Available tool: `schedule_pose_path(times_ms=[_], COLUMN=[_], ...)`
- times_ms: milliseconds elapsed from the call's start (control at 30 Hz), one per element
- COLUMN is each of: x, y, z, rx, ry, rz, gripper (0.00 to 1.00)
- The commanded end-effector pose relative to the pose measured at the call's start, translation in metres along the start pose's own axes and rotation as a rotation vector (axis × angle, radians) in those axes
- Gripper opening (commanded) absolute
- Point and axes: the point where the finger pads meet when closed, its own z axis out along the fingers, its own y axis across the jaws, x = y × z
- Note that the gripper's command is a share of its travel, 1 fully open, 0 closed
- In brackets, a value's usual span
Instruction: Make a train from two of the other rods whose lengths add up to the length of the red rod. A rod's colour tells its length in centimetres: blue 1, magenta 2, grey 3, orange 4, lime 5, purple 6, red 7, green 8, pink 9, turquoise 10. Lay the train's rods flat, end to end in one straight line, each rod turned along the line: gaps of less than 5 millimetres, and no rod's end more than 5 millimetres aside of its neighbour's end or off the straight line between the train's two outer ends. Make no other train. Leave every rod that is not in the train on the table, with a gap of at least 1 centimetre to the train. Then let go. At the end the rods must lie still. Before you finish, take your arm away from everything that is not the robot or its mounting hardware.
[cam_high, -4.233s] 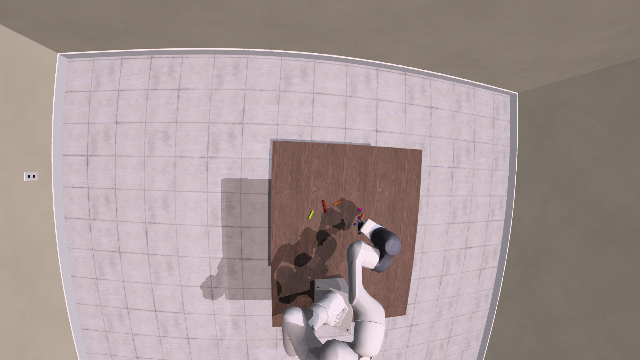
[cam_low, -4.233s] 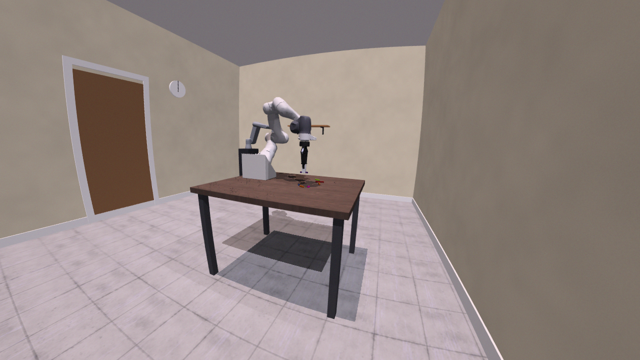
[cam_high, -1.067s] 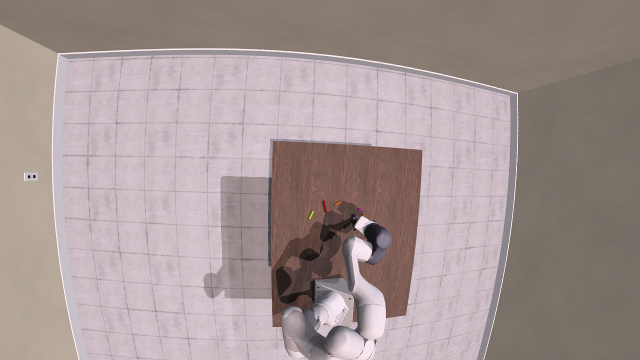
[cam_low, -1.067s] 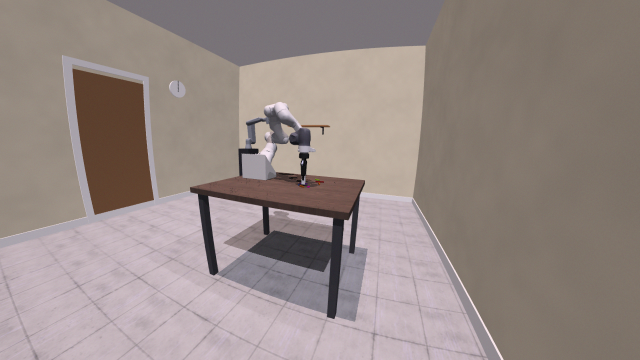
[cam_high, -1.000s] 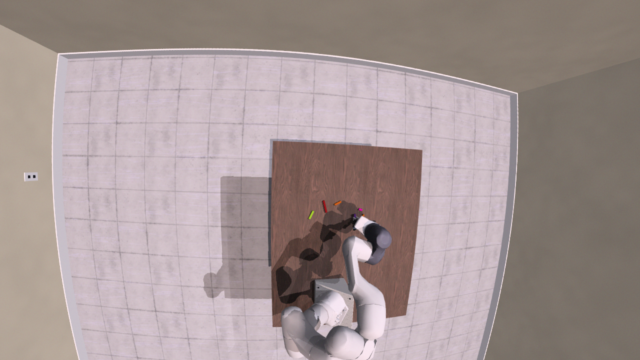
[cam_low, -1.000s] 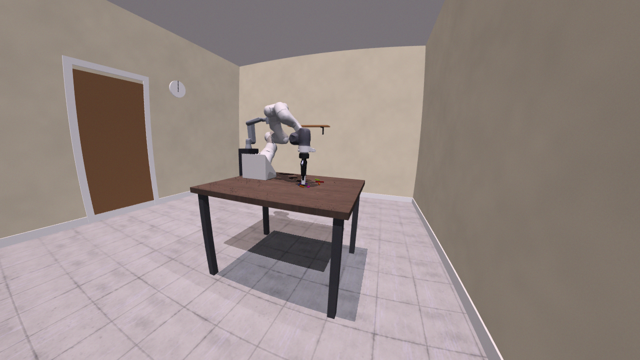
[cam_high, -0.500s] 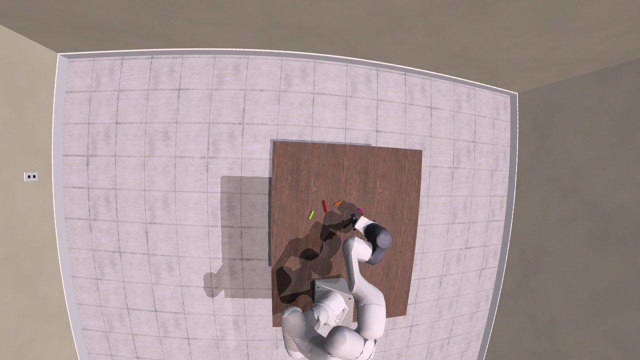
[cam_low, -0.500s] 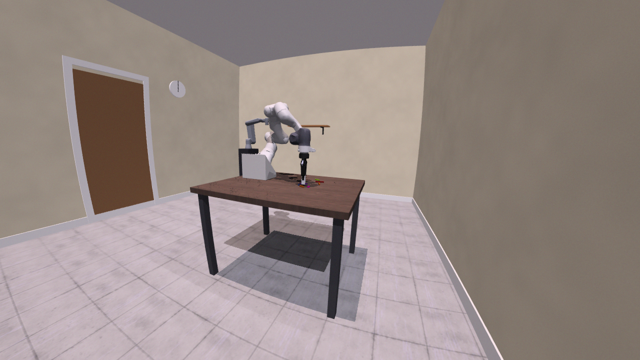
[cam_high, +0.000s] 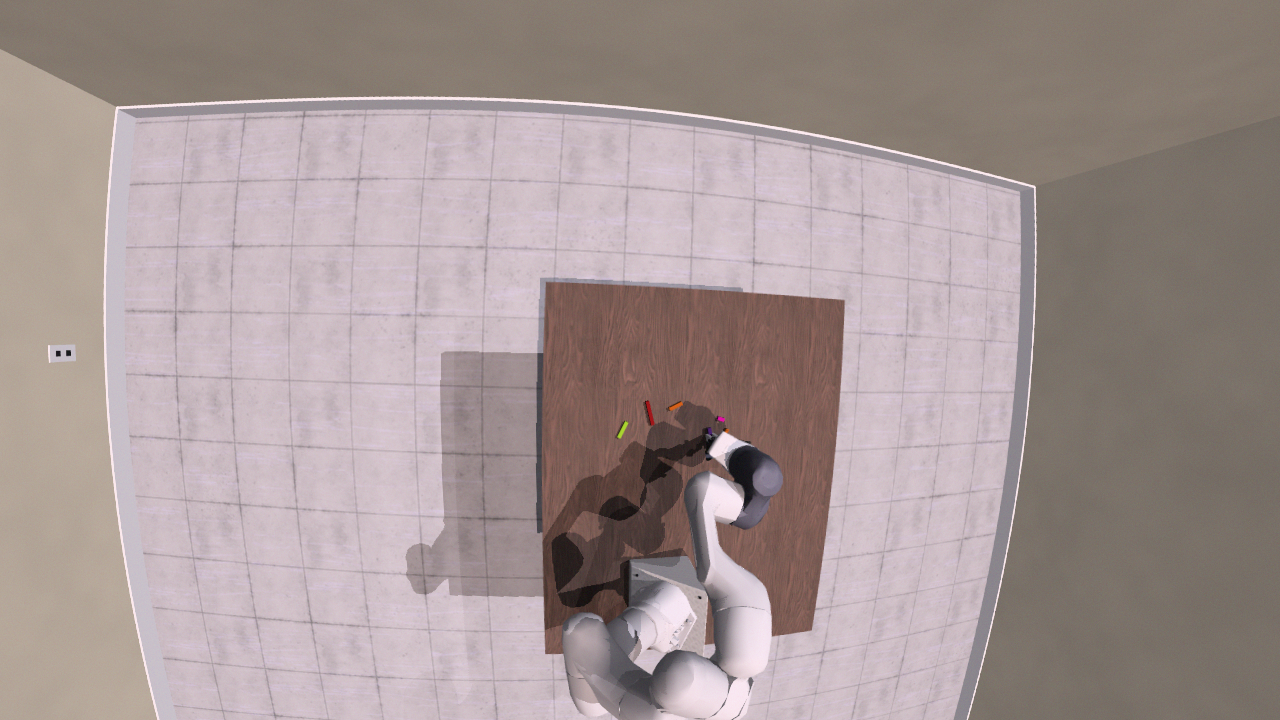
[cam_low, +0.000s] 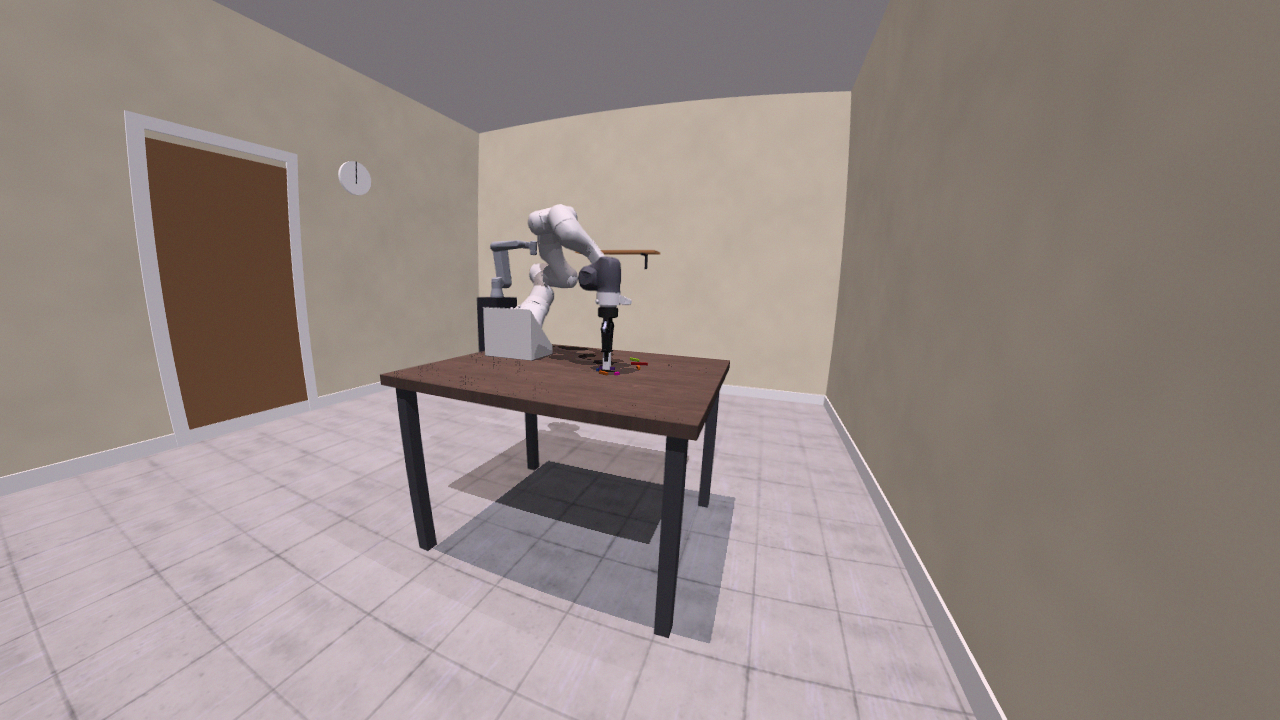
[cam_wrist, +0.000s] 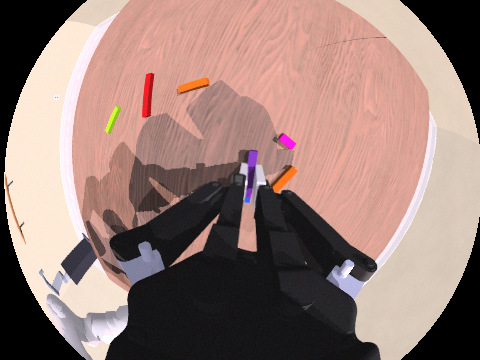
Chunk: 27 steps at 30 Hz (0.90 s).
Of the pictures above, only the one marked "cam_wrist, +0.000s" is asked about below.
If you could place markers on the red rod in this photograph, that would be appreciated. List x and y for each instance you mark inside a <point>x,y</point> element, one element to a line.
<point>147,96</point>

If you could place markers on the short magenta block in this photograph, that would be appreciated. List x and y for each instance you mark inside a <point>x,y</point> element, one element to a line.
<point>287,141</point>

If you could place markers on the purple rod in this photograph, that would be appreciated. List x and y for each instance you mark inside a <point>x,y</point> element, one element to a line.
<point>252,160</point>

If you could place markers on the lime green flat bar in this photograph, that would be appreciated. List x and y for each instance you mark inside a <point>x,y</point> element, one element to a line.
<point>113,119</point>

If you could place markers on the orange rod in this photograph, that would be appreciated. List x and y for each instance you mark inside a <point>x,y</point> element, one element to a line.
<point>193,85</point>
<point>284,178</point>

